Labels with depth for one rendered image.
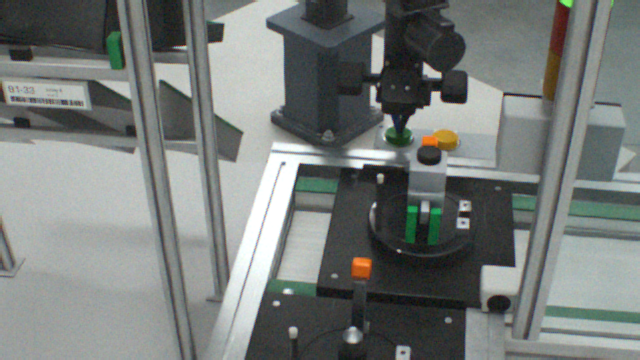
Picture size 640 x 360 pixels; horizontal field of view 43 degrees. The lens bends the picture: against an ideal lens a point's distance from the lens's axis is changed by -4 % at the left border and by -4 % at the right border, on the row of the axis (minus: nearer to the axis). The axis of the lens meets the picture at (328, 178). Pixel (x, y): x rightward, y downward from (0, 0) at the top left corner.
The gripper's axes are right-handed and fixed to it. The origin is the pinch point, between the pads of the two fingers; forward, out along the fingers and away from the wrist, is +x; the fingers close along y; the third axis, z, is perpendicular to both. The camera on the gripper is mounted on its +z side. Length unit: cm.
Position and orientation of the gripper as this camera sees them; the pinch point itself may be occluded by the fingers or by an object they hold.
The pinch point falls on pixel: (400, 112)
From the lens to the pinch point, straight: 124.1
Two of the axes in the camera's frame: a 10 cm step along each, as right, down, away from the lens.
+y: 9.9, 0.8, -1.1
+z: -1.4, 6.0, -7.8
